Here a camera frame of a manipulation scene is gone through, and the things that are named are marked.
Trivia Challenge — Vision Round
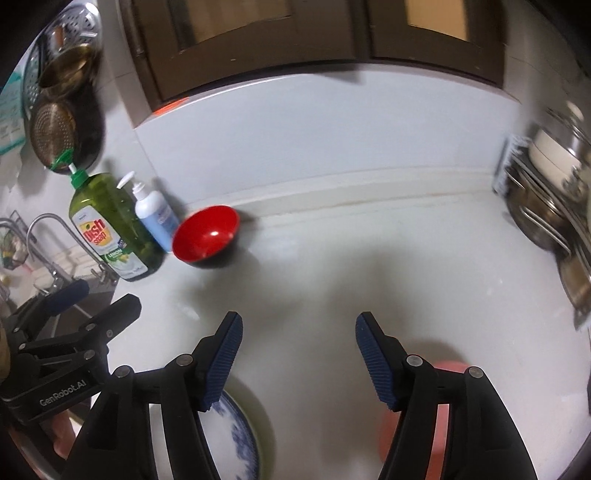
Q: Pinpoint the white blue pump bottle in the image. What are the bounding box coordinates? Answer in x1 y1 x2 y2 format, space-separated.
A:
116 171 181 254

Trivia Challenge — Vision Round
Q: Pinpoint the metal pot rack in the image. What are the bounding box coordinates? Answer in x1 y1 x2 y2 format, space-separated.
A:
502 134 591 330

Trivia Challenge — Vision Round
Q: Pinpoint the small blue floral plate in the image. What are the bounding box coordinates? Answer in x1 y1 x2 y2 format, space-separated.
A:
196 390 260 480

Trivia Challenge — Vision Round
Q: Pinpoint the person's left hand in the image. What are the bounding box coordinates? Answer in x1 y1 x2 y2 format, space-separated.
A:
50 408 79 460

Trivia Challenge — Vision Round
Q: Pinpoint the steel glass canister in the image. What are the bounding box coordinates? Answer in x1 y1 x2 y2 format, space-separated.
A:
545 99 591 160

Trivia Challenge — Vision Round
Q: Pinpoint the perforated steel colander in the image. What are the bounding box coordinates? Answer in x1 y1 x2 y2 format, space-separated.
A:
23 0 105 100

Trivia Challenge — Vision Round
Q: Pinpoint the steel sink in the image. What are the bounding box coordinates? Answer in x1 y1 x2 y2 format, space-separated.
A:
11 272 122 361

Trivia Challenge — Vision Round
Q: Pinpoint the dark brown wall cabinet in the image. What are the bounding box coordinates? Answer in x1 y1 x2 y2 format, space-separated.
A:
117 0 509 127

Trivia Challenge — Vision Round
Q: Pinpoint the green dish soap bottle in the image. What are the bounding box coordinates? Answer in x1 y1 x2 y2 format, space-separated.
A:
51 150 165 283

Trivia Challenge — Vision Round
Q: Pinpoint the cream pot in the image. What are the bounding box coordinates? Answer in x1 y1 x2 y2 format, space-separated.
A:
527 127 583 180

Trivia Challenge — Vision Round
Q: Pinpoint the red bowl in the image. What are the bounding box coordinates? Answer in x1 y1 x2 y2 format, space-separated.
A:
172 205 241 269

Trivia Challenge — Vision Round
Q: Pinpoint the blue white patterned packet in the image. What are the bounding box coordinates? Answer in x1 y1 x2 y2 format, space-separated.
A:
494 134 532 195

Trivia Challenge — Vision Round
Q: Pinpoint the pale printed packet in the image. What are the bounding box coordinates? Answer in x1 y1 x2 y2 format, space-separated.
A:
0 60 37 158

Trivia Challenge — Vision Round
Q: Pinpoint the wide steel pot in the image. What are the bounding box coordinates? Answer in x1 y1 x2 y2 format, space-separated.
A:
507 180 574 252

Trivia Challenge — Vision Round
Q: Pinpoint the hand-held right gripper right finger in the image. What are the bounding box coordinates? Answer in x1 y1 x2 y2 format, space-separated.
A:
355 311 539 480

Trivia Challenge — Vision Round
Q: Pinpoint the tall steel pot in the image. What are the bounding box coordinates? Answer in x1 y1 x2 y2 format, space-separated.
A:
556 249 591 320

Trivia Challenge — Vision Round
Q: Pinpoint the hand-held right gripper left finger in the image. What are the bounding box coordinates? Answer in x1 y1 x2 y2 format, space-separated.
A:
62 311 245 480

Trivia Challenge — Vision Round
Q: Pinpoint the round brass strainer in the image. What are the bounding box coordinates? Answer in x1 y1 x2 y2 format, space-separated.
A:
29 102 78 165

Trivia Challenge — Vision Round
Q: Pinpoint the black wire basket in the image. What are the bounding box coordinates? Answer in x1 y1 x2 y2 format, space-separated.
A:
0 210 34 272

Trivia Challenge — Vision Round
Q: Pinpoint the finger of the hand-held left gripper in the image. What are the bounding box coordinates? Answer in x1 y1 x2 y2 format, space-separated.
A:
7 279 90 340
14 293 143 370

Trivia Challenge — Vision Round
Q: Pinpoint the brass ladle bowl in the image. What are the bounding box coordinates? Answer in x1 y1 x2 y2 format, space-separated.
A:
39 46 94 101

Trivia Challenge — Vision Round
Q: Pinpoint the steel faucet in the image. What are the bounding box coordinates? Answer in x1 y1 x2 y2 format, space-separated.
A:
25 212 122 288

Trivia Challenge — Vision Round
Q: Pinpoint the pink bowl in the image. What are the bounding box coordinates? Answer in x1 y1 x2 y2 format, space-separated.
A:
378 360 469 480

